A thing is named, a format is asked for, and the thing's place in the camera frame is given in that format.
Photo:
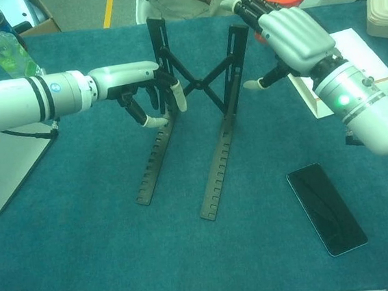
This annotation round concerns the blue felt table cloth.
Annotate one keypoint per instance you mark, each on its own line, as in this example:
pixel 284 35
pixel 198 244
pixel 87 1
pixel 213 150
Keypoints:
pixel 87 248

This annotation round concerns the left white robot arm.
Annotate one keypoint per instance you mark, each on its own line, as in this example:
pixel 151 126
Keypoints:
pixel 11 104

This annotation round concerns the brown cardboard box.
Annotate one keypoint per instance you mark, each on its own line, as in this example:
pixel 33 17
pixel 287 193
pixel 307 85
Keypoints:
pixel 41 24

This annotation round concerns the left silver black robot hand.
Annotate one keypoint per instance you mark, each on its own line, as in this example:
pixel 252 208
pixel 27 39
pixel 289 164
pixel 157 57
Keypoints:
pixel 122 75

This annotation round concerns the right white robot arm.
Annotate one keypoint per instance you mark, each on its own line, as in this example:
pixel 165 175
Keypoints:
pixel 366 115

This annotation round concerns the black folding laptop stand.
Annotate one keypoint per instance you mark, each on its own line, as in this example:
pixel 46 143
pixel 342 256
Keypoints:
pixel 217 170

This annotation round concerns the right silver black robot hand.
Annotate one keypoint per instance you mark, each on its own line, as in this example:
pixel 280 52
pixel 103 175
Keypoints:
pixel 294 39

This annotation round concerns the black smartphone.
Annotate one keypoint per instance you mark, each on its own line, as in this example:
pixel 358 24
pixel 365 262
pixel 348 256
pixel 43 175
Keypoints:
pixel 327 208

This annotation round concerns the clear water bottle green label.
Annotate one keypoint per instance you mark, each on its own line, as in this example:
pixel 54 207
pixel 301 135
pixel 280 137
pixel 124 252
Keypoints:
pixel 10 53

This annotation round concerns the silver laptop with apple logo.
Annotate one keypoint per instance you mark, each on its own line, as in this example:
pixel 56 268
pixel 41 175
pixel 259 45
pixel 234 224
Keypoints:
pixel 4 170

